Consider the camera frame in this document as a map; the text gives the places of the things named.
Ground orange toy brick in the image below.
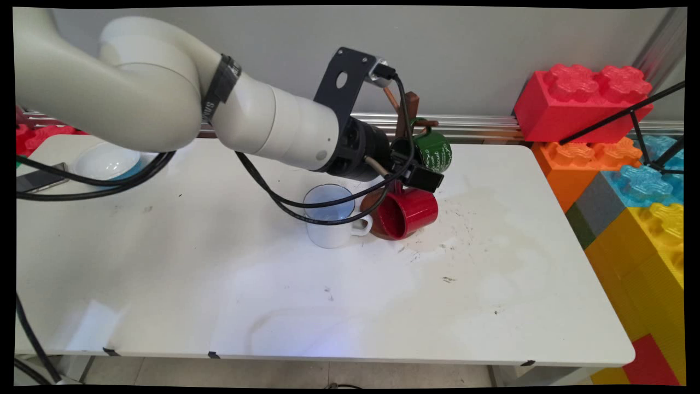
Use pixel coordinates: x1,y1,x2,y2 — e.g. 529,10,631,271
530,137,643,214

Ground black tripod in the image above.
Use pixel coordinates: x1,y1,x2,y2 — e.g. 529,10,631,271
558,81,685,177

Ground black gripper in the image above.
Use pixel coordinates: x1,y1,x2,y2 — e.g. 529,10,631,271
328,117,445,193

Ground grey toy brick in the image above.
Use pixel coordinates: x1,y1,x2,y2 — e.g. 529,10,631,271
566,172,629,250

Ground white bowl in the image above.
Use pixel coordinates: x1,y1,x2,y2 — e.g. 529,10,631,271
74,142,142,181

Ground wooden mug tree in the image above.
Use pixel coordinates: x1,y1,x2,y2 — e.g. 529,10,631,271
360,86,441,239

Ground red mug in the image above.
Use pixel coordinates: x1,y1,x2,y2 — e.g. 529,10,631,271
370,186,440,241

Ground white enamel mug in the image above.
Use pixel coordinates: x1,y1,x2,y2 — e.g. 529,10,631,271
304,184,374,249

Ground green mug with white print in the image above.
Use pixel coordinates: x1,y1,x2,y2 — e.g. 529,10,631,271
391,118,453,173

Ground black smartphone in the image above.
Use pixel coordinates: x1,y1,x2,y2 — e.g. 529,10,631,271
16,163,69,193

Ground aluminium rail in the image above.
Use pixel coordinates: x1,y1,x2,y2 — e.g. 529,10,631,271
22,108,684,144

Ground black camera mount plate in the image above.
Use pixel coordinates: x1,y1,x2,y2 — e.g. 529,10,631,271
313,47,383,129

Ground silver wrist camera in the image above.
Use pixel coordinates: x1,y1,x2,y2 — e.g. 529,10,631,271
367,57,397,88

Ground black camera cable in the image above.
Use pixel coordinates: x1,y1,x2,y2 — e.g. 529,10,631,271
15,66,417,211

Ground blue toy brick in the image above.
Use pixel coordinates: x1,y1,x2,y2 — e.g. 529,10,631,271
602,135,685,208

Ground aluminium post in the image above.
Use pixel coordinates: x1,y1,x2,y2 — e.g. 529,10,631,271
632,8,687,84

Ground yellow toy brick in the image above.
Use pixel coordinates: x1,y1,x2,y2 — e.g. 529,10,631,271
584,202,685,385

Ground black floor cable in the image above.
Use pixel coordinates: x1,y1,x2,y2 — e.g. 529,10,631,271
14,293,63,385

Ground big red toy brick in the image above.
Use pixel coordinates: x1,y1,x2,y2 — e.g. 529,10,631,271
513,65,654,144

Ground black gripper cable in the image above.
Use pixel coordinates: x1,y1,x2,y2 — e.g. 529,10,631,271
15,150,392,226

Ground black velcro strap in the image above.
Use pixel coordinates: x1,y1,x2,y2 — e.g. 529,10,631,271
201,54,242,125

